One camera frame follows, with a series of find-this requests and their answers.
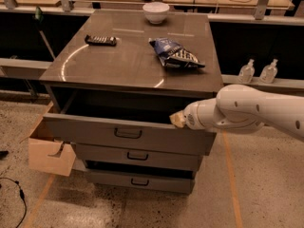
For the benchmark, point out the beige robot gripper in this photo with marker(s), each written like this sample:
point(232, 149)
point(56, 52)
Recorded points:
point(192, 117)

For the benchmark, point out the grey top drawer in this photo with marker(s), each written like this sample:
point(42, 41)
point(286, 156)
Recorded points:
point(122, 119)

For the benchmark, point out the grey drawer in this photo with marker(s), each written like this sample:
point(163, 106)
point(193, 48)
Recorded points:
point(148, 182)
point(122, 119)
point(138, 156)

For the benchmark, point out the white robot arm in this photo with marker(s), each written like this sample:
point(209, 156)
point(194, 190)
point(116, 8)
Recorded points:
point(243, 109)

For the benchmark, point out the grey drawer cabinet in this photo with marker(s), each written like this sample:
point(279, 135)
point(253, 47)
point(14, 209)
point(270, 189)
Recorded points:
point(133, 66)

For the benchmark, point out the grey bottom drawer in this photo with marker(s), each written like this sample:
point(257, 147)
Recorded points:
point(148, 182)

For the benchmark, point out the grey middle drawer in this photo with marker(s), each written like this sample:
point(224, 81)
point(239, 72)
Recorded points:
point(138, 156)

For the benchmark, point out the blue chip bag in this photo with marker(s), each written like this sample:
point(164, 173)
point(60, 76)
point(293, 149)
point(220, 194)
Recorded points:
point(173, 54)

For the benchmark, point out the left clear sanitizer bottle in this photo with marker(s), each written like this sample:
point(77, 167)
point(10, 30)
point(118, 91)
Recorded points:
point(247, 72)

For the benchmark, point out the clear sanitizer bottle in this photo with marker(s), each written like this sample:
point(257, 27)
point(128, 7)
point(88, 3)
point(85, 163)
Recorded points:
point(269, 72)
point(247, 72)

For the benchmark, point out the right clear sanitizer bottle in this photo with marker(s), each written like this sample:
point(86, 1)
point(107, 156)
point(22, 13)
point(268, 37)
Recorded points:
point(269, 72)

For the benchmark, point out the black snack bar pack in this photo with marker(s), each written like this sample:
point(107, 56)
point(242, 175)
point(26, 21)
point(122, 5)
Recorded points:
point(100, 41)

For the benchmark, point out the white ceramic bowl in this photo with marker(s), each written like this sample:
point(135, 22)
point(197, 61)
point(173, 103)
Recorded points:
point(155, 12)

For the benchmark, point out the cardboard box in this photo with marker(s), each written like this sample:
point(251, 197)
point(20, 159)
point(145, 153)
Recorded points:
point(47, 153)

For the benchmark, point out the green handled tool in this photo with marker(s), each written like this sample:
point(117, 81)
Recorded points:
point(38, 19)

